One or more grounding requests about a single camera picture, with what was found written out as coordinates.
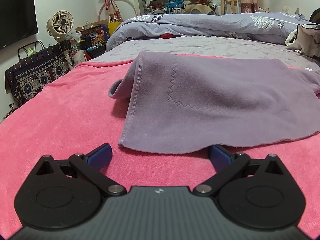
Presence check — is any purple fleece garment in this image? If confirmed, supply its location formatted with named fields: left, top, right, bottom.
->
left=108, top=52, right=319, bottom=154

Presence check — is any pink towel blanket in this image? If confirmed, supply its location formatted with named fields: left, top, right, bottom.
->
left=0, top=54, right=320, bottom=240

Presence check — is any patterned dark cloth cover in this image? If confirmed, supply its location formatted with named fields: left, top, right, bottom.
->
left=5, top=44, right=70, bottom=106

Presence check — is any lavender patterned bed sheet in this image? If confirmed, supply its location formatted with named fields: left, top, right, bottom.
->
left=92, top=36, right=319, bottom=71

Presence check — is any colourful game box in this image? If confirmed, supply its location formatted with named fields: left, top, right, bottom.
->
left=80, top=24, right=110, bottom=49

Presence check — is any yellow bag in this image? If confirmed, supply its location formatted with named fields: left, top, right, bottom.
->
left=107, top=21, right=121, bottom=36

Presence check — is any red item under duvet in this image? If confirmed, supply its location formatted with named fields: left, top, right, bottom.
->
left=160, top=34, right=176, bottom=39

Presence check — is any blue-grey floral duvet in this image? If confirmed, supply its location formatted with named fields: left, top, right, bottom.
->
left=106, top=12, right=317, bottom=51

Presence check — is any beige desk fan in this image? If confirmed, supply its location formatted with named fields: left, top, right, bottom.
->
left=46, top=10, right=74, bottom=42

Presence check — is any beige black clothing pile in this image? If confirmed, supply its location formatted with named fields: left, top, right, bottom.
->
left=285, top=24, right=320, bottom=57

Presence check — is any pink floral curtain left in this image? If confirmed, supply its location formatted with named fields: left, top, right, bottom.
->
left=98, top=0, right=123, bottom=22

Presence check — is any pink hula hoop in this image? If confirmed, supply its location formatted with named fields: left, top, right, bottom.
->
left=98, top=0, right=139, bottom=22

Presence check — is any blue plush toy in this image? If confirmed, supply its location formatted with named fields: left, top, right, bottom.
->
left=165, top=0, right=184, bottom=8

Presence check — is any black wire rack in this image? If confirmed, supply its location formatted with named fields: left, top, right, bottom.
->
left=17, top=40, right=45, bottom=60

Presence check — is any black wall television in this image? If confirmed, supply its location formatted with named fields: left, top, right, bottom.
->
left=0, top=0, right=39, bottom=49

